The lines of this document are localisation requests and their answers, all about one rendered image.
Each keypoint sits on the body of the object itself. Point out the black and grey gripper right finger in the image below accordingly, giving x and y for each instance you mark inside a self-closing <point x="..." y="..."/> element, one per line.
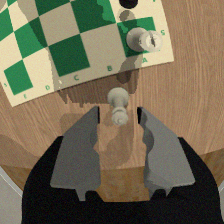
<point x="172" y="164"/>

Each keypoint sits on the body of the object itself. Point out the black pawn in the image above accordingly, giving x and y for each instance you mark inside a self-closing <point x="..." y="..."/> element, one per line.
<point x="128" y="4"/>

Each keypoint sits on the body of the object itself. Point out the green and cream chessboard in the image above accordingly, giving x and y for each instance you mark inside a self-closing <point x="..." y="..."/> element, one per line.
<point x="48" y="45"/>

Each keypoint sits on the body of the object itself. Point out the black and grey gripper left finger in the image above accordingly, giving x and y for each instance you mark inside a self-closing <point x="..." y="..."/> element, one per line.
<point x="67" y="169"/>

